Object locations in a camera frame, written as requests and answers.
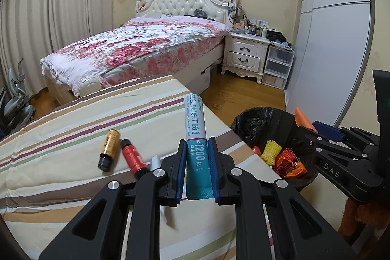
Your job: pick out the teal white tube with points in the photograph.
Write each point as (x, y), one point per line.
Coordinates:
(198, 179)

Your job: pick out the white under-bed box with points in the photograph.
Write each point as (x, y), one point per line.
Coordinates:
(201, 83)

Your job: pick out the striped bed sheet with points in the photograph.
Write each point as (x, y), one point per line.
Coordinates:
(49, 169)

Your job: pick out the yellow small bottle black cap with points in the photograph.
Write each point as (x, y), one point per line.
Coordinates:
(109, 150)

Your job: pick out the clear plastic drawer unit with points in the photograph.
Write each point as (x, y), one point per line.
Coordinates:
(279, 62)

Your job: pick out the orange snack wrapper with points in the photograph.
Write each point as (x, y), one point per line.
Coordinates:
(287, 165)

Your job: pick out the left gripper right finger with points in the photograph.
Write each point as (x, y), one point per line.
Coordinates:
(225, 176)

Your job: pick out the white tufted bed frame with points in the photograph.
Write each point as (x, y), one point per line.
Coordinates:
(216, 10)

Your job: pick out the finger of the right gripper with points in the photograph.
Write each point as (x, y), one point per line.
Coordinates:
(307, 139)
(328, 131)

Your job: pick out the white wardrobe door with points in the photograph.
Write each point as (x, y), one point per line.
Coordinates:
(332, 49)

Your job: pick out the beige curtain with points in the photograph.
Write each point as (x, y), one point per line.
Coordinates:
(32, 29)

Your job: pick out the white nightstand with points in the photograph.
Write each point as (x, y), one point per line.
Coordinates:
(245, 55)

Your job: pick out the red small bottle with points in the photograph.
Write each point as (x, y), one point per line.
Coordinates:
(131, 155)

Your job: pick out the white tube green text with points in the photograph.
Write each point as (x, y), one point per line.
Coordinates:
(155, 163)

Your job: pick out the pink floral quilt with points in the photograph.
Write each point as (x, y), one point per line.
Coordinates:
(141, 47)

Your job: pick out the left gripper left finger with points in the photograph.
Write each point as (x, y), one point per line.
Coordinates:
(170, 193)

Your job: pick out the black lined trash bin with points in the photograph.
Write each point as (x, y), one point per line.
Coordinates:
(283, 140)

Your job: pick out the orange cloth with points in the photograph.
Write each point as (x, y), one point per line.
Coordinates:
(368, 214)

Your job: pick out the grey desk chair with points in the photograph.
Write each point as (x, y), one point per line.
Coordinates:
(17, 111)

